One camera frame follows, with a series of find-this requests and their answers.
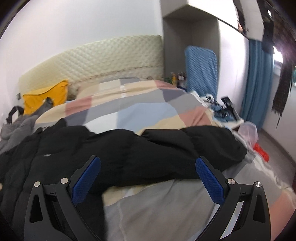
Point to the yellow pillow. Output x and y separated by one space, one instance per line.
34 99

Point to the cream quilted headboard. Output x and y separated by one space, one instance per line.
131 56

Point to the red plastic bag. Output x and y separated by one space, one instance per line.
262 152

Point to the blue curtain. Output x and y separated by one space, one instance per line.
258 86

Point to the bottles on shelf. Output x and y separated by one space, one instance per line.
179 80

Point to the black puffer jacket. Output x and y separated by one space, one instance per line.
126 159

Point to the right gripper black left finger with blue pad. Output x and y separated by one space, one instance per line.
68 193

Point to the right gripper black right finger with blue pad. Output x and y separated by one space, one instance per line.
253 222

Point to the grey wardrobe cabinet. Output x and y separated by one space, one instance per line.
221 26

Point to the blue towel covered chair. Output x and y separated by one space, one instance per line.
201 71

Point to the black bag on nightstand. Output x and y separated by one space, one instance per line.
16 109

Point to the patchwork checked duvet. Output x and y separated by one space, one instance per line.
165 107

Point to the black desk gadget stand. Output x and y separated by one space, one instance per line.
223 113

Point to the grey hoodie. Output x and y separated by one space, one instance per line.
13 133

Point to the dark hanging scarf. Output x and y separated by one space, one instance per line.
277 34

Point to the clear plastic bag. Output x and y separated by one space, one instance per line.
248 131

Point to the patchwork bed pillow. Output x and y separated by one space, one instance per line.
88 89

